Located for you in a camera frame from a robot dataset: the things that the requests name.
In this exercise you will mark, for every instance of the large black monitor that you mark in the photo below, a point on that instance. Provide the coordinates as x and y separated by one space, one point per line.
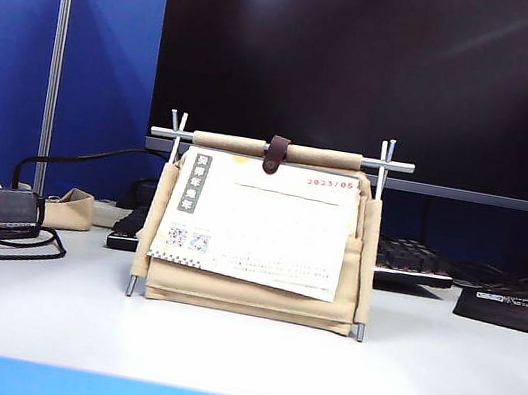
366 72

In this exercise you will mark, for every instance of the black mouse pad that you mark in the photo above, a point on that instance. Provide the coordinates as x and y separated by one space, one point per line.
513 312

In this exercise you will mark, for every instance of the beige cloth pouch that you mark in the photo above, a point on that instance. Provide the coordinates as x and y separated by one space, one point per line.
71 211

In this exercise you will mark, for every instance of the white calendar page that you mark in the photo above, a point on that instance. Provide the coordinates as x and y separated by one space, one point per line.
269 229

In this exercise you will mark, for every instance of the beige canvas calendar stand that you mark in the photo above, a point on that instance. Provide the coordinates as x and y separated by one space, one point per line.
247 298

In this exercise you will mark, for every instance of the black keyboard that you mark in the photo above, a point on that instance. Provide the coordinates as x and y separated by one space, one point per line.
410 262

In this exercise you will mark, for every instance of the aluminium partition frame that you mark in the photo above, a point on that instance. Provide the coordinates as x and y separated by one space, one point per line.
55 71

